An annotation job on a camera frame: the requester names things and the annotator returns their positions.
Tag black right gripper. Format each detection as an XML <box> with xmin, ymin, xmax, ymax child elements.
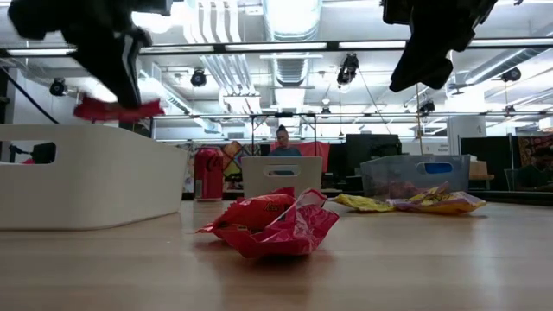
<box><xmin>382</xmin><ymin>0</ymin><xmax>499</xmax><ymax>92</ymax></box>

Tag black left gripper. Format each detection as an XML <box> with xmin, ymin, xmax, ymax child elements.
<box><xmin>7</xmin><ymin>0</ymin><xmax>174</xmax><ymax>110</ymax></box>

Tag red KitKat candy wrapper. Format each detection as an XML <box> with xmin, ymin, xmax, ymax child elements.
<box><xmin>72</xmin><ymin>94</ymin><xmax>166</xmax><ymax>124</ymax></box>
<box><xmin>214</xmin><ymin>186</ymin><xmax>340</xmax><ymax>260</ymax></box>

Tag yellow Sour Patch candy bag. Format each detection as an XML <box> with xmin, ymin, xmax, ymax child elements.
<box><xmin>331</xmin><ymin>193</ymin><xmax>397</xmax><ymax>213</ymax></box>
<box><xmin>385</xmin><ymin>181</ymin><xmax>488</xmax><ymax>216</ymax></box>

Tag black distant rig beam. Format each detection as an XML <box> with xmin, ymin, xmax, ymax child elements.
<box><xmin>146</xmin><ymin>111</ymin><xmax>553</xmax><ymax>121</ymax></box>

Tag white cabinet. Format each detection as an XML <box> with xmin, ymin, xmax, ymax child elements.
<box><xmin>446</xmin><ymin>115</ymin><xmax>488</xmax><ymax>156</ymax></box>

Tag black monitor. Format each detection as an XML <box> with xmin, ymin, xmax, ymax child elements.
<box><xmin>344</xmin><ymin>133</ymin><xmax>404</xmax><ymax>176</ymax></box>

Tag white ceiling pipes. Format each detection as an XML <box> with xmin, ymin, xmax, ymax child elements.
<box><xmin>183</xmin><ymin>0</ymin><xmax>264</xmax><ymax>113</ymax></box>

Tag smoky translucent plastic bin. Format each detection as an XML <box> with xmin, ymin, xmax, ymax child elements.
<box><xmin>359</xmin><ymin>154</ymin><xmax>472</xmax><ymax>202</ymax></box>

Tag cardboard box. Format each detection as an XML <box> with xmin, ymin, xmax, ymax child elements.
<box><xmin>468</xmin><ymin>159</ymin><xmax>496</xmax><ymax>181</ymax></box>

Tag white plastic bin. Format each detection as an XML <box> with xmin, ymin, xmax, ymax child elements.
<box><xmin>0</xmin><ymin>124</ymin><xmax>190</xmax><ymax>232</ymax></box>

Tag red cloth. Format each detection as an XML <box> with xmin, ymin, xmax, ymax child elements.
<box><xmin>270</xmin><ymin>141</ymin><xmax>332</xmax><ymax>174</ymax></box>

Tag red soda can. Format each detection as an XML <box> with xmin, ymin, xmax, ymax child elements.
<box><xmin>194</xmin><ymin>146</ymin><xmax>225</xmax><ymax>203</ymax></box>

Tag long ceiling light bar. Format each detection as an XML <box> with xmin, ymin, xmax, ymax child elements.
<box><xmin>0</xmin><ymin>38</ymin><xmax>553</xmax><ymax>59</ymax></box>

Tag person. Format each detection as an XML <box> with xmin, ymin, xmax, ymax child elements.
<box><xmin>269</xmin><ymin>124</ymin><xmax>303</xmax><ymax>157</ymax></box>
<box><xmin>516</xmin><ymin>146</ymin><xmax>553</xmax><ymax>192</ymax></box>

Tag colourful patterned quilt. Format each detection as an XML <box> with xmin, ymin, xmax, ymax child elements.
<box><xmin>222</xmin><ymin>139</ymin><xmax>261</xmax><ymax>192</ymax></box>

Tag light grey plastic bin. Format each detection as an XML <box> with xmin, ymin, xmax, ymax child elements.
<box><xmin>240</xmin><ymin>155</ymin><xmax>325</xmax><ymax>200</ymax></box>

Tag thin hanging rope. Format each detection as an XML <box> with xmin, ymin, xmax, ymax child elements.
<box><xmin>413</xmin><ymin>84</ymin><xmax>423</xmax><ymax>156</ymax></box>

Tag silver ceiling air duct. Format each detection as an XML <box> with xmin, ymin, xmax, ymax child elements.
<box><xmin>260</xmin><ymin>0</ymin><xmax>324</xmax><ymax>88</ymax></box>
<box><xmin>464</xmin><ymin>47</ymin><xmax>541</xmax><ymax>86</ymax></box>

